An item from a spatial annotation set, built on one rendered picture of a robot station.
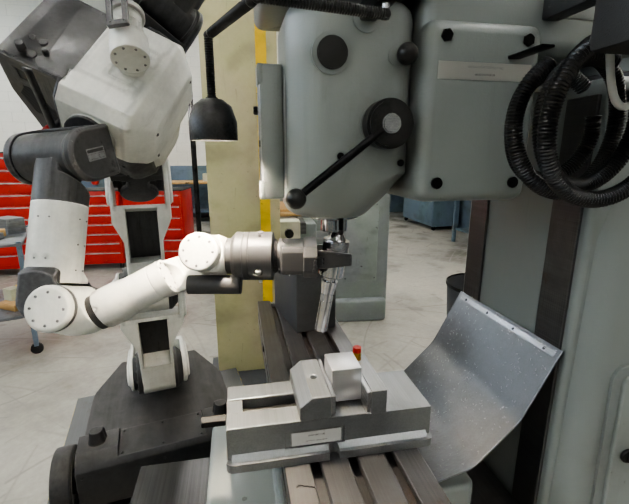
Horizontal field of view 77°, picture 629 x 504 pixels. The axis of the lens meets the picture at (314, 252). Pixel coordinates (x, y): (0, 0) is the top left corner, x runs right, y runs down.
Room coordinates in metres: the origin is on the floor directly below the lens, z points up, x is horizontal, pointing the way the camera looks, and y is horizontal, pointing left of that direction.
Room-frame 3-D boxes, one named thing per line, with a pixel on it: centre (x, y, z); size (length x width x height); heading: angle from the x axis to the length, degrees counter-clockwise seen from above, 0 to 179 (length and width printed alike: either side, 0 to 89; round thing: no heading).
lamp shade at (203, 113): (0.63, 0.15, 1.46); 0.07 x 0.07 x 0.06
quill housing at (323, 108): (0.70, -0.04, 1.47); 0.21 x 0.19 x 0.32; 11
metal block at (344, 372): (0.63, -0.05, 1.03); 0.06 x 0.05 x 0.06; 11
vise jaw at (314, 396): (0.62, 0.00, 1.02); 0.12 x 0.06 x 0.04; 11
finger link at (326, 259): (0.67, -0.04, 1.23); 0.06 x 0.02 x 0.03; 91
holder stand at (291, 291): (1.15, 0.03, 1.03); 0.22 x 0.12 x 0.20; 22
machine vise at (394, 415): (0.63, -0.02, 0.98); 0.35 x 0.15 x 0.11; 101
